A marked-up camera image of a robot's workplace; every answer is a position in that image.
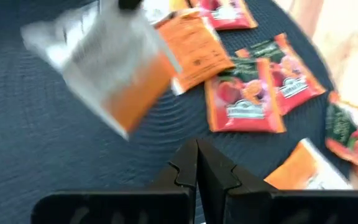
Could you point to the round dark blue woven placemat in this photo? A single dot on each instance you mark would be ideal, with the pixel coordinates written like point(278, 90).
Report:
point(26, 124)

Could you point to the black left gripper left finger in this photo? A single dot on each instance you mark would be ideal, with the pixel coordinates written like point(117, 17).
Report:
point(120, 208)

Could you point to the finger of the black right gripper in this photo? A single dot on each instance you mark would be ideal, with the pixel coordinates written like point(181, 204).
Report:
point(130, 3)

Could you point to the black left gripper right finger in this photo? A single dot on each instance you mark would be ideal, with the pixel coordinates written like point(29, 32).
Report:
point(291, 208)

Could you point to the white orange Tazo tea packet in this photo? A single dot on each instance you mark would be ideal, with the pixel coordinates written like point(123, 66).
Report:
point(194, 49)
point(179, 4)
point(110, 62)
point(297, 171)

